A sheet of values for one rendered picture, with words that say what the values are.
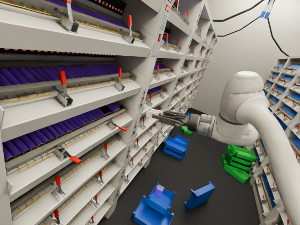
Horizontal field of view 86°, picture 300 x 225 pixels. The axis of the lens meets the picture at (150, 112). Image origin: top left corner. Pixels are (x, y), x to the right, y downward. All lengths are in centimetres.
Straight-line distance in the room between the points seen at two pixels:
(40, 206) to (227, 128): 70
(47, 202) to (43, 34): 56
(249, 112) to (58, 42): 52
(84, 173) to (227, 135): 62
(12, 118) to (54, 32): 20
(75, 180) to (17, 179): 28
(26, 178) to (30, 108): 20
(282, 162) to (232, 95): 21
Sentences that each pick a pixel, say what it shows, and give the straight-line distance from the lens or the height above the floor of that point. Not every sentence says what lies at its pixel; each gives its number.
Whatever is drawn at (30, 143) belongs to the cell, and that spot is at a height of 98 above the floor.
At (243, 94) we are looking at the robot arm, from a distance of 56.
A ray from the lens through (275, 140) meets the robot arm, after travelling 52.
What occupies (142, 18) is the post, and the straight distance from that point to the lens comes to 86.
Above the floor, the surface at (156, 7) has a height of 147.
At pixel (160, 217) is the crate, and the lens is 168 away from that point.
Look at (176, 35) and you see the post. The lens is 152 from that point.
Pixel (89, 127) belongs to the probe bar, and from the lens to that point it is 70.
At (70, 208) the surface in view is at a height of 56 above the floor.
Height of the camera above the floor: 135
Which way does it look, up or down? 23 degrees down
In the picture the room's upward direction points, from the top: 17 degrees clockwise
